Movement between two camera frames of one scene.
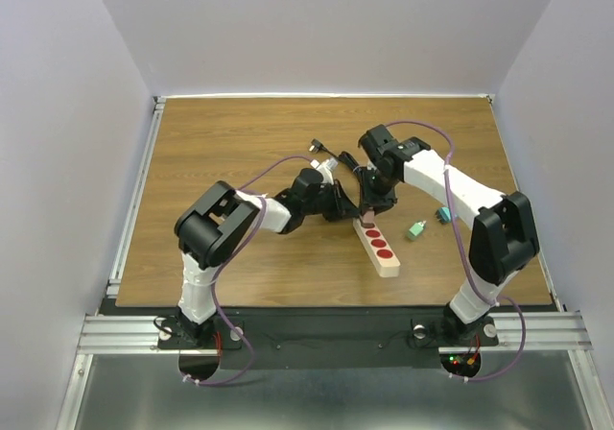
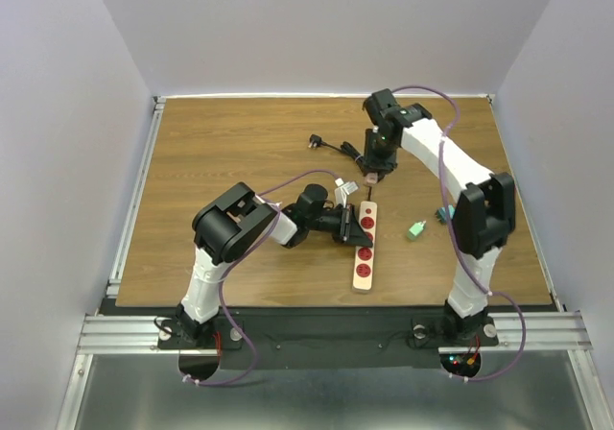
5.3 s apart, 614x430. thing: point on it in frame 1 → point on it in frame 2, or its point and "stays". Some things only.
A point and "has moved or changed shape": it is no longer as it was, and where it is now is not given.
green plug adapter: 416,229 stays
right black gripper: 371,198 → 372,160
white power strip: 377,249 → 366,256
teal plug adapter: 443,215 stays
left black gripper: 342,208 → 347,229
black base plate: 329,338 stays
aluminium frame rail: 121,335 stays
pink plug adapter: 368,217 has moved or changed shape
